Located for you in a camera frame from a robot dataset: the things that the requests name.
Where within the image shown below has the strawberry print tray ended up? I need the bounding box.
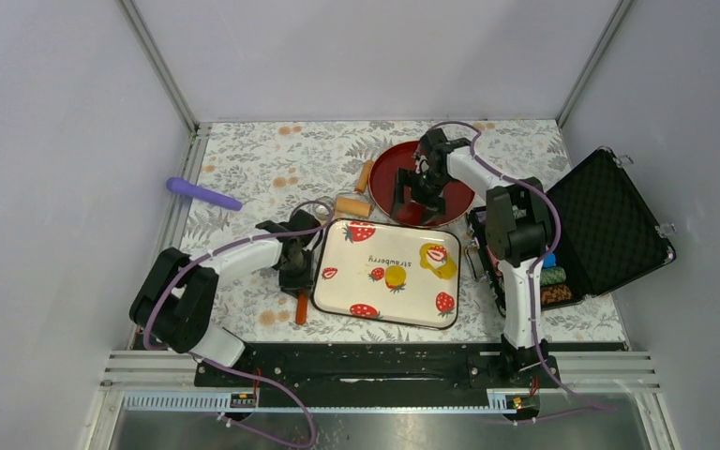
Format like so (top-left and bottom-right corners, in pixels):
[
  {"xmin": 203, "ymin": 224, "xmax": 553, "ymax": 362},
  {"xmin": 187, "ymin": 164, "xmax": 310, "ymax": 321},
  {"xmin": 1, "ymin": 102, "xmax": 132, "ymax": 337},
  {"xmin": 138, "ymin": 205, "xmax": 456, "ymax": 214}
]
[{"xmin": 311, "ymin": 219, "xmax": 461, "ymax": 330}]

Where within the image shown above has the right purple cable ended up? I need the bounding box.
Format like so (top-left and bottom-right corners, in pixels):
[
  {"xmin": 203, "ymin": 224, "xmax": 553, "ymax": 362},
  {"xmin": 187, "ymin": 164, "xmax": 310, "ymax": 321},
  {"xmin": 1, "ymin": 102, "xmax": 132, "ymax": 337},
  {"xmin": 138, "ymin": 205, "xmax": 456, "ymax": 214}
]
[{"xmin": 425, "ymin": 121, "xmax": 619, "ymax": 425}]

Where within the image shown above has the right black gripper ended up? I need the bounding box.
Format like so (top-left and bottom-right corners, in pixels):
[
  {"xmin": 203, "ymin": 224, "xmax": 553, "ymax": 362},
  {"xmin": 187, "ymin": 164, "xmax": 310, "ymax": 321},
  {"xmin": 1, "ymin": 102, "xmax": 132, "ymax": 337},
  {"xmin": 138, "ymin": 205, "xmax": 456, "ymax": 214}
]
[{"xmin": 389, "ymin": 168, "xmax": 453, "ymax": 227}]

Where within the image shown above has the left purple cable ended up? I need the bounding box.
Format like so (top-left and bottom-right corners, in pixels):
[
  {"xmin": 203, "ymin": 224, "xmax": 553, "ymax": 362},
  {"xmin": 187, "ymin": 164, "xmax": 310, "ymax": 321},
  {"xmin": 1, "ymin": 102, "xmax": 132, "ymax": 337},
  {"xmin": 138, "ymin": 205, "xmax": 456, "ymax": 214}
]
[{"xmin": 142, "ymin": 200, "xmax": 337, "ymax": 448}]

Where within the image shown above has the red round plate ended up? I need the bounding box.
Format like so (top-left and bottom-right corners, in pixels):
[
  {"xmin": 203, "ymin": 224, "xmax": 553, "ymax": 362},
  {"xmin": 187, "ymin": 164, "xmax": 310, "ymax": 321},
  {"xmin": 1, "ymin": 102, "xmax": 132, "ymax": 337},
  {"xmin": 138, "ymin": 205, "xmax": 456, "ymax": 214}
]
[{"xmin": 369, "ymin": 141, "xmax": 475, "ymax": 228}]

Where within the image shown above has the blue chip in case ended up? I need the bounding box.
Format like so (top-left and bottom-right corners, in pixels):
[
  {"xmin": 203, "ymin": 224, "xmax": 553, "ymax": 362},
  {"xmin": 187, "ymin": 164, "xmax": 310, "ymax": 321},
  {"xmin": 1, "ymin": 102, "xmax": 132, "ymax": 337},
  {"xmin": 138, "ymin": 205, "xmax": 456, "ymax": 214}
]
[{"xmin": 543, "ymin": 253, "xmax": 557, "ymax": 268}]

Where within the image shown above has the orange handle metal scraper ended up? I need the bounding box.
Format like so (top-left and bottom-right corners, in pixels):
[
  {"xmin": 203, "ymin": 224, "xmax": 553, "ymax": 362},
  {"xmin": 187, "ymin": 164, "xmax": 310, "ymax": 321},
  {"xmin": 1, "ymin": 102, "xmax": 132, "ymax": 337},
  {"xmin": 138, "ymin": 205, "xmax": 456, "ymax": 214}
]
[{"xmin": 294, "ymin": 290, "xmax": 309, "ymax": 325}]

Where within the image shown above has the purple handle tool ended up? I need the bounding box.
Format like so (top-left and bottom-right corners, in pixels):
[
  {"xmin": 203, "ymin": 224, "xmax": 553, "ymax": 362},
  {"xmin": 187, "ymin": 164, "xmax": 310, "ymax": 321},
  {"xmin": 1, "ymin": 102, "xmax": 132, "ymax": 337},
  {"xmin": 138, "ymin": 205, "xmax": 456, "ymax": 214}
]
[{"xmin": 165, "ymin": 177, "xmax": 243, "ymax": 211}]

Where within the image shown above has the wooden dough roller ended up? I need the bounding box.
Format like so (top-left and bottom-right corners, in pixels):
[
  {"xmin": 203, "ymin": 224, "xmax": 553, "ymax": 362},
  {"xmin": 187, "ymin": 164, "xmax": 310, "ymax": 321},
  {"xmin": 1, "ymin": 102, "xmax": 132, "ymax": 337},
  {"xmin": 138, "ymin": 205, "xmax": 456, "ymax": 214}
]
[{"xmin": 335, "ymin": 160, "xmax": 374, "ymax": 218}]

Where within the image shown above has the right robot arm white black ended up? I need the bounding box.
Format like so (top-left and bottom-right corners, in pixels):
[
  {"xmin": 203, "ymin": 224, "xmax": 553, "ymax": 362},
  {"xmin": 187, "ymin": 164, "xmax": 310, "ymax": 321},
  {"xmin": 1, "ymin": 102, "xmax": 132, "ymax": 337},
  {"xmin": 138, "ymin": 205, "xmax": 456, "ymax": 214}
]
[{"xmin": 390, "ymin": 124, "xmax": 561, "ymax": 386}]

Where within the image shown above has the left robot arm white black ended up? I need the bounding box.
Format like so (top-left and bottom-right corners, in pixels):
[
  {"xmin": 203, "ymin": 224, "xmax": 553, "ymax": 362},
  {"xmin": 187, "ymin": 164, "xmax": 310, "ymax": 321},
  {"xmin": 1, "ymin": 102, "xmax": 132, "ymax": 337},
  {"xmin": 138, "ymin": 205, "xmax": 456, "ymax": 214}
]
[{"xmin": 129, "ymin": 210, "xmax": 322, "ymax": 385}]

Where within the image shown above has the floral table mat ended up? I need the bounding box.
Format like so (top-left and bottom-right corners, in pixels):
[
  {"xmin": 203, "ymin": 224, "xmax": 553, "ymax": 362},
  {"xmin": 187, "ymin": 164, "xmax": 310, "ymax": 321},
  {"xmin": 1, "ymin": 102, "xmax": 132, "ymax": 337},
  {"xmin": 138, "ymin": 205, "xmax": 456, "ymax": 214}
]
[{"xmin": 133, "ymin": 120, "xmax": 628, "ymax": 346}]

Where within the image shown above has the yellow dough lump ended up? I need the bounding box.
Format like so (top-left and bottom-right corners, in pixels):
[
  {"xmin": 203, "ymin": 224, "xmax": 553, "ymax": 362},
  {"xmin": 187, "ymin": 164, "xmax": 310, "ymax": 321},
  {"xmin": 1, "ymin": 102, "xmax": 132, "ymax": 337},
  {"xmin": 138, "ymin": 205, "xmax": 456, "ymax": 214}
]
[{"xmin": 384, "ymin": 265, "xmax": 407, "ymax": 292}]

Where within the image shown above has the metal ring cutter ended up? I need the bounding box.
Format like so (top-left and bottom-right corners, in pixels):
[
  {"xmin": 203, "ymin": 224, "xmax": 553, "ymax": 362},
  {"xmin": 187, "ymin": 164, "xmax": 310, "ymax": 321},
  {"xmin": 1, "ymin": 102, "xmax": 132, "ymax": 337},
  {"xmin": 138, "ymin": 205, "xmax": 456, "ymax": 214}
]
[{"xmin": 312, "ymin": 197, "xmax": 335, "ymax": 222}]

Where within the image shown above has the yellow dough scrap strip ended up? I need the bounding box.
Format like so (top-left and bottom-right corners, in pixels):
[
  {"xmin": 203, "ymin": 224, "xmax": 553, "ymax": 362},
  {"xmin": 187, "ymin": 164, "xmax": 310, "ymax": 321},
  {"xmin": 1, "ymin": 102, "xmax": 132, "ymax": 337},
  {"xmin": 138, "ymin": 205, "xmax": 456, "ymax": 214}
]
[{"xmin": 419, "ymin": 243, "xmax": 458, "ymax": 280}]

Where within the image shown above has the black foam-lined case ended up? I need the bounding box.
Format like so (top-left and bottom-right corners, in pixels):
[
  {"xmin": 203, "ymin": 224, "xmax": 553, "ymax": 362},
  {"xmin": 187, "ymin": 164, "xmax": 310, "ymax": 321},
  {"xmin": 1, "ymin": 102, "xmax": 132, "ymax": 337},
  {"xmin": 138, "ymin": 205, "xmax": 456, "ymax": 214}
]
[{"xmin": 467, "ymin": 147, "xmax": 676, "ymax": 313}]

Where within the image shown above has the purple cable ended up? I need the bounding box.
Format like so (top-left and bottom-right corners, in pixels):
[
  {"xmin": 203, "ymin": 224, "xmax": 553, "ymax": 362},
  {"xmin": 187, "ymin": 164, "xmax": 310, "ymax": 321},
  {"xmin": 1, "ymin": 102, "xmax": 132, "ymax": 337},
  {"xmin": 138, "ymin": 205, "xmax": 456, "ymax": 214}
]
[
  {"xmin": 142, "ymin": 200, "xmax": 337, "ymax": 448},
  {"xmin": 425, "ymin": 121, "xmax": 619, "ymax": 425}
]

